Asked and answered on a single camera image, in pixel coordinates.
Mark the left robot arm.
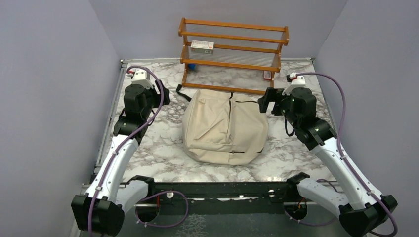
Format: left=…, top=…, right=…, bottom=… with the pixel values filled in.
left=71, top=79, right=170, bottom=237

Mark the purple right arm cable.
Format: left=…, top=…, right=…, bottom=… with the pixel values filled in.
left=283, top=72, right=398, bottom=237

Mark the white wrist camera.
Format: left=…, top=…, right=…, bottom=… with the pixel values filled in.
left=283, top=73, right=306, bottom=95
left=131, top=71, right=154, bottom=89

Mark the red white small box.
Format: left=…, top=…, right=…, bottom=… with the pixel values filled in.
left=263, top=71, right=272, bottom=80

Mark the orange wooden shelf rack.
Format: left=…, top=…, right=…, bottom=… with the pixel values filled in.
left=178, top=17, right=290, bottom=95

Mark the cream canvas backpack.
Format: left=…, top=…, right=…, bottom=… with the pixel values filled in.
left=176, top=85, right=269, bottom=165

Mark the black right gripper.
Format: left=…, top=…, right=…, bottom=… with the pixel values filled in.
left=258, top=86, right=301, bottom=128

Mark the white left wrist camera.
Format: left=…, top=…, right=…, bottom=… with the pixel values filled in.
left=131, top=71, right=154, bottom=89

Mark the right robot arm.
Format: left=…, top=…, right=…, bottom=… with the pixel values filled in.
left=258, top=87, right=397, bottom=237

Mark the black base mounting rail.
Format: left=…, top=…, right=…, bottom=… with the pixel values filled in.
left=124, top=172, right=310, bottom=217

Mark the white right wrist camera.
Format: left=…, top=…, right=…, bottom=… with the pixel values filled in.
left=283, top=73, right=306, bottom=95

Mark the grey green small box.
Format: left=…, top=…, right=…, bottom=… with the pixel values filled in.
left=190, top=40, right=214, bottom=54

